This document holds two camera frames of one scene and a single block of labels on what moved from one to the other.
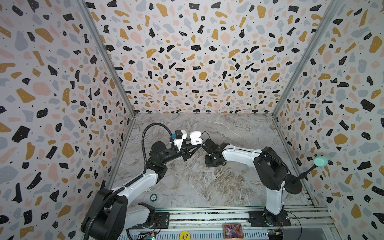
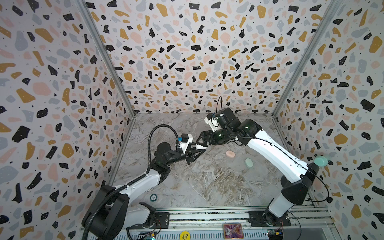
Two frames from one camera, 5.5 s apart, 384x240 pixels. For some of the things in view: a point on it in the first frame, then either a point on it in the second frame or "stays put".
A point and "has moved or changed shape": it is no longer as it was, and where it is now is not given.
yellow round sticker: [185, 235] stays put
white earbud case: [195, 135] has moved or changed shape
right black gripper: [208, 147] to [207, 138]
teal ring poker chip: [153, 197] stays put
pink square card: [232, 231] stays put
